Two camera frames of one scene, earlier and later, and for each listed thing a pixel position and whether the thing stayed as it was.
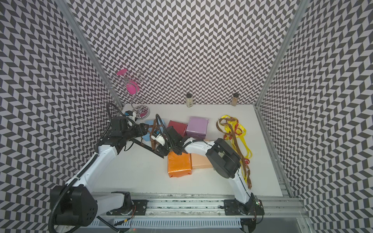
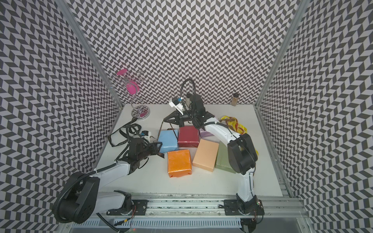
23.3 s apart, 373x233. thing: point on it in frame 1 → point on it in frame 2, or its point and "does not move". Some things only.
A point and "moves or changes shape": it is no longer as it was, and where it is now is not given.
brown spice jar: x=234 y=101 does not move
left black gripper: x=141 y=129 → x=154 y=147
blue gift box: x=155 y=125 moves or changes shape
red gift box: x=180 y=127 moves or changes shape
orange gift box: x=179 y=165 does not move
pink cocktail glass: x=129 y=81 does not move
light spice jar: x=189 y=100 does not move
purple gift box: x=196 y=127 moves or changes shape
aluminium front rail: x=205 y=207 does not move
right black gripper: x=162 y=150 → x=178 y=119
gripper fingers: x=157 y=137 → x=177 y=104
